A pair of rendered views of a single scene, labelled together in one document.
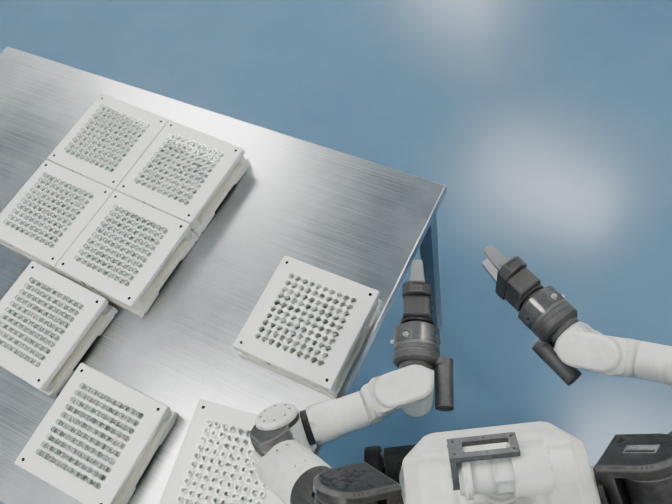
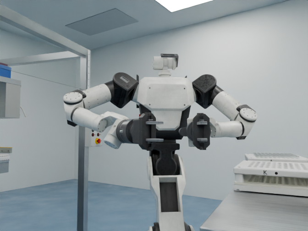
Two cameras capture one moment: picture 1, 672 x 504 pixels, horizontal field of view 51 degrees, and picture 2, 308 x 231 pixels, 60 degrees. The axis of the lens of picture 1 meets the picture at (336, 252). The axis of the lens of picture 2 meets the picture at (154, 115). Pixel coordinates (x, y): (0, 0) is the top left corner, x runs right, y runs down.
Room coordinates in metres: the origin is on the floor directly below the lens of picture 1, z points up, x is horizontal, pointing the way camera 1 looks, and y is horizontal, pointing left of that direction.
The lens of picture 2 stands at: (1.41, -0.54, 1.05)
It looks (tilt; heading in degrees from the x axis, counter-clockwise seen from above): 4 degrees up; 164
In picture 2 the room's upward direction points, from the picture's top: straight up
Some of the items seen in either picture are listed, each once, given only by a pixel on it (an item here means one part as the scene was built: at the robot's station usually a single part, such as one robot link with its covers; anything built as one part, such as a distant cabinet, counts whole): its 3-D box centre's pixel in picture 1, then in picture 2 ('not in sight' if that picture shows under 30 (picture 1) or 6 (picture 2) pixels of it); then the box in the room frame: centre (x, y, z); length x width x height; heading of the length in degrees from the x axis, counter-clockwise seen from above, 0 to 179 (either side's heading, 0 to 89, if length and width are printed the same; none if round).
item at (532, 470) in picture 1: (505, 471); (163, 65); (0.16, -0.12, 1.38); 0.10 x 0.07 x 0.09; 79
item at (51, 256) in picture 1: (51, 212); not in sight; (1.18, 0.67, 0.93); 0.25 x 0.24 x 0.02; 135
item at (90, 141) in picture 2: not in sight; (94, 130); (-0.85, -0.39, 1.06); 0.17 x 0.06 x 0.26; 144
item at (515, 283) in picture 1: (529, 294); (138, 131); (0.52, -0.33, 1.05); 0.12 x 0.10 x 0.13; 21
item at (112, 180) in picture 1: (109, 140); not in sight; (1.35, 0.49, 0.93); 0.25 x 0.24 x 0.02; 135
